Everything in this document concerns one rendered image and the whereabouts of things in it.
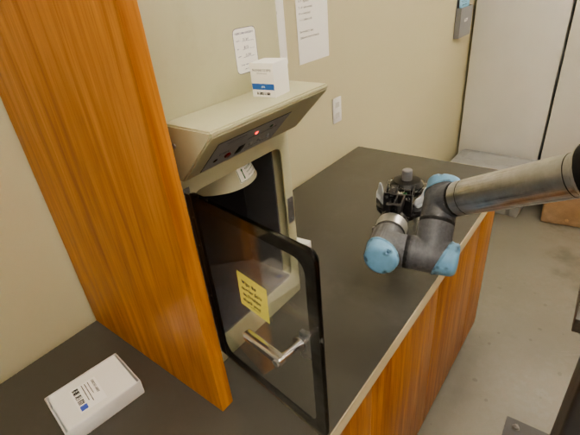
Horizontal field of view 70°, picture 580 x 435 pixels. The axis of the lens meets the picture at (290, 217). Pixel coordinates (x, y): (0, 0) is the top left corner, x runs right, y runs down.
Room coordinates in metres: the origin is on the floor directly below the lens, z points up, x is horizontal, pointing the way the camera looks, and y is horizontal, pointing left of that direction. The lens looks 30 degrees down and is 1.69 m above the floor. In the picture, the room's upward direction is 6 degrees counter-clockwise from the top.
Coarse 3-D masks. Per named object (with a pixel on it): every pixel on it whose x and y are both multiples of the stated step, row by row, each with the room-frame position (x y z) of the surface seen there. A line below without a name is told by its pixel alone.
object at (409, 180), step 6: (408, 168) 1.05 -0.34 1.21; (402, 174) 1.04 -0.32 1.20; (408, 174) 1.03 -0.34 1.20; (396, 180) 1.04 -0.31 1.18; (402, 180) 1.04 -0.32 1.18; (408, 180) 1.03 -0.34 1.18; (414, 180) 1.03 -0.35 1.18; (420, 180) 1.03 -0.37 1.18; (402, 186) 1.01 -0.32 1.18; (408, 186) 1.00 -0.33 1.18; (420, 186) 1.01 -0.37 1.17
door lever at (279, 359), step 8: (248, 336) 0.48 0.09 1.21; (256, 336) 0.48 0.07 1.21; (256, 344) 0.46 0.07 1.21; (264, 344) 0.46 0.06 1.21; (296, 344) 0.46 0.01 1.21; (304, 344) 0.45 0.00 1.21; (264, 352) 0.45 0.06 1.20; (272, 352) 0.44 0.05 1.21; (280, 352) 0.44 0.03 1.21; (288, 352) 0.44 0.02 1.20; (272, 360) 0.44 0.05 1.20; (280, 360) 0.43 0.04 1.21
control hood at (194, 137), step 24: (240, 96) 0.80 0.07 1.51; (288, 96) 0.76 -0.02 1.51; (312, 96) 0.80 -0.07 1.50; (192, 120) 0.66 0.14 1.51; (216, 120) 0.65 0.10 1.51; (240, 120) 0.64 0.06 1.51; (264, 120) 0.70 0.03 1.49; (288, 120) 0.81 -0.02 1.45; (192, 144) 0.62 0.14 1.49; (216, 144) 0.62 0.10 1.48; (192, 168) 0.63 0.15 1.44
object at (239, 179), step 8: (240, 168) 0.82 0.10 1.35; (248, 168) 0.84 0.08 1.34; (224, 176) 0.80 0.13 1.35; (232, 176) 0.80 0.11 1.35; (240, 176) 0.81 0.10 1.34; (248, 176) 0.83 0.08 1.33; (216, 184) 0.79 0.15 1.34; (224, 184) 0.79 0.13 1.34; (232, 184) 0.79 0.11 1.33; (240, 184) 0.80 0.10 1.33; (248, 184) 0.81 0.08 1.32; (200, 192) 0.78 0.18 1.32; (208, 192) 0.78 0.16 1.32; (216, 192) 0.78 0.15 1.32; (224, 192) 0.78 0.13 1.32
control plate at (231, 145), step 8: (272, 120) 0.73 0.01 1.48; (280, 120) 0.76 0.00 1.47; (256, 128) 0.70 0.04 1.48; (264, 128) 0.73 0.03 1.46; (272, 128) 0.77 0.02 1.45; (240, 136) 0.67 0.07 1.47; (248, 136) 0.70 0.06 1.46; (256, 136) 0.74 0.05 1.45; (264, 136) 0.78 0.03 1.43; (224, 144) 0.65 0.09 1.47; (232, 144) 0.68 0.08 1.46; (240, 144) 0.71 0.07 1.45; (248, 144) 0.74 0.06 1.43; (256, 144) 0.78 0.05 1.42; (216, 152) 0.65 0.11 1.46; (224, 152) 0.68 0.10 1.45; (232, 152) 0.71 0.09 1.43; (240, 152) 0.74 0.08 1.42; (208, 160) 0.65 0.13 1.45; (224, 160) 0.71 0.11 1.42; (208, 168) 0.68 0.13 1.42
